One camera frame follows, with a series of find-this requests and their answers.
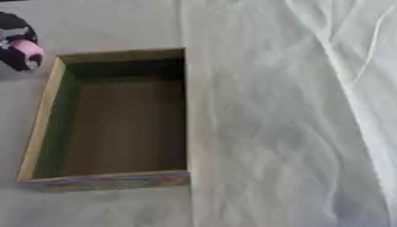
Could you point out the open cardboard box green inside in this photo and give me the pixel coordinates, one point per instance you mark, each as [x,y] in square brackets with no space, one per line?
[124,124]

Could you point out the black white pink soft toy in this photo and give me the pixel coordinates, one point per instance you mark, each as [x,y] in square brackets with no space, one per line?
[15,41]

